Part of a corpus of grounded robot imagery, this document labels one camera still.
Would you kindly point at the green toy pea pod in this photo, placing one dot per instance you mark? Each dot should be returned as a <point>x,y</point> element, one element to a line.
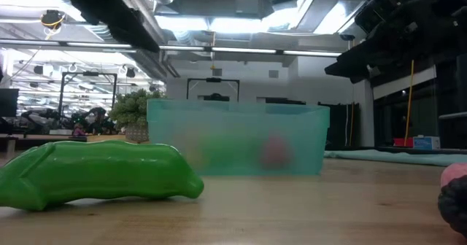
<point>95,172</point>

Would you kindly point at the blue and white box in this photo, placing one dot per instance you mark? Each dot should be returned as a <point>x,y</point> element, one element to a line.
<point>427,143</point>

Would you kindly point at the long linear ceiling light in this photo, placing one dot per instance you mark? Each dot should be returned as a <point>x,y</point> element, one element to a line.
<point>255,50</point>

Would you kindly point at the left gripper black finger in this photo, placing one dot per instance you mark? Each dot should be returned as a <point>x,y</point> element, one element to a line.
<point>135,30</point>

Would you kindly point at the small toy blackberry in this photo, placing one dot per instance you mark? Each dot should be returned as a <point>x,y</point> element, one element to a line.
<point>456,208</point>

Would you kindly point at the dark dome camera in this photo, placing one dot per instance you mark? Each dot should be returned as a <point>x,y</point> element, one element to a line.
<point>347,37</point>

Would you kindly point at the black computer monitor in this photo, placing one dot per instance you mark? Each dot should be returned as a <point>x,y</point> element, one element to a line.
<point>8,103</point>

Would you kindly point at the teal translucent plastic container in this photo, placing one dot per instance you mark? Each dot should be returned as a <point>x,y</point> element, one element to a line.
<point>310,128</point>

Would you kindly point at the person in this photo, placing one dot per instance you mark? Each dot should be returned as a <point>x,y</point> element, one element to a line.
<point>96,115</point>

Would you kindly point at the red box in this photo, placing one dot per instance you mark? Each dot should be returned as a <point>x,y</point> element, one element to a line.
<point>403,142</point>

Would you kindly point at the pink toy raspberry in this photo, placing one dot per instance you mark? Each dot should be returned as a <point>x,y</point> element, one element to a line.
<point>456,172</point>

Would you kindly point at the wide black station frame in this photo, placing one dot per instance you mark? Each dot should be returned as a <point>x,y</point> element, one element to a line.
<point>213,79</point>

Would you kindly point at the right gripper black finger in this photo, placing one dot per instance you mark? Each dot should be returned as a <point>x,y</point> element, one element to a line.
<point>350,73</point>
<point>365,57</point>

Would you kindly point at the blue cloth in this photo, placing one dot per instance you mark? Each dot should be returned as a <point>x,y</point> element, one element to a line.
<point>383,156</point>

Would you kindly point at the potted green plant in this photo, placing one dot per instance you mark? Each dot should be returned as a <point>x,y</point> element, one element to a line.
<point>131,108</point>

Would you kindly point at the tall black station frame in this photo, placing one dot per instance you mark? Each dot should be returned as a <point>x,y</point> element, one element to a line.
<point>62,92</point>

